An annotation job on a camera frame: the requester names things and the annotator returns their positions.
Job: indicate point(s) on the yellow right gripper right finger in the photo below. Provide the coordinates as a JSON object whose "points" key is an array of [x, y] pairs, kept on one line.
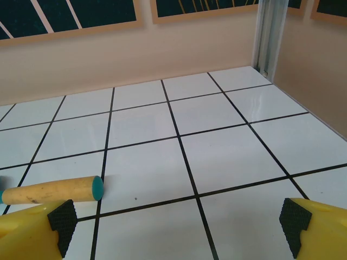
{"points": [[322, 233]]}

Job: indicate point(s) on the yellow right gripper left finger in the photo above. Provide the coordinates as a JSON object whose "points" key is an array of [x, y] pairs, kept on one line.
{"points": [[29, 233]]}

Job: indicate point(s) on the aluminium frame post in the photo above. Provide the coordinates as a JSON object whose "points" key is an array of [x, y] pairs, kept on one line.
{"points": [[268, 40]]}

